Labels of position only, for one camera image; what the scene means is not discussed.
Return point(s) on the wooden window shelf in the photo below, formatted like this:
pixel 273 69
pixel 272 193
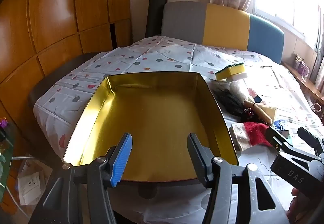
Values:
pixel 303 82

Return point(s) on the red white sock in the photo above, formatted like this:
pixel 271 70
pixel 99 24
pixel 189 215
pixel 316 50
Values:
pixel 253 134

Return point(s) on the purple boxes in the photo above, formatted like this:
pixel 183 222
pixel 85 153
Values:
pixel 302 65

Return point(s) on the gold tin box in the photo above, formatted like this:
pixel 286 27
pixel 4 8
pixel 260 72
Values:
pixel 157 115

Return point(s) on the yellow green scouring sponge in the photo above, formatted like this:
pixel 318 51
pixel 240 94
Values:
pixel 227 71

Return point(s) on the person's right hand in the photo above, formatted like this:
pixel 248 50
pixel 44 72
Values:
pixel 296 202

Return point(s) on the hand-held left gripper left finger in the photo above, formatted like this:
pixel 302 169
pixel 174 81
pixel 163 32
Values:
pixel 121 160

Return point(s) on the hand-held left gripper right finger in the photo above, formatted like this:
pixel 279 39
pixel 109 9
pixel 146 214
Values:
pixel 196 158

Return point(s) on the grey yellow blue backrest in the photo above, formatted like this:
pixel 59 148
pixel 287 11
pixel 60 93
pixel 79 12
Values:
pixel 222 24

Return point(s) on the papers in plastic sleeve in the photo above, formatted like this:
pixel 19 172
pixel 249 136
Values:
pixel 30 183

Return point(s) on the glass side table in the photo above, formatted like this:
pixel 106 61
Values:
pixel 5 153

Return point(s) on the white foam sponge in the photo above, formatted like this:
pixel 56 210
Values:
pixel 239 77

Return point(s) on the patterned white tablecloth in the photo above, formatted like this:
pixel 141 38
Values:
pixel 151 57

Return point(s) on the black rolled mat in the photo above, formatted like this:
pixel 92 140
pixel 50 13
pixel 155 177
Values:
pixel 155 13

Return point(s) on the blue tissue pack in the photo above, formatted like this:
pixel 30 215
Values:
pixel 278 125

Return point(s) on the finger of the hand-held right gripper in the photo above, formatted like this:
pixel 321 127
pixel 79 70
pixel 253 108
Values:
pixel 277 140
pixel 311 139

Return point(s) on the black wig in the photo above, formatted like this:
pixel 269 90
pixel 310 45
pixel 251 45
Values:
pixel 227 101

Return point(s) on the wooden wardrobe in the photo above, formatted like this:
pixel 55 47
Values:
pixel 50 24

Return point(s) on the black beaded scrunchie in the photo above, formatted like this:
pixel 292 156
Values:
pixel 249 114

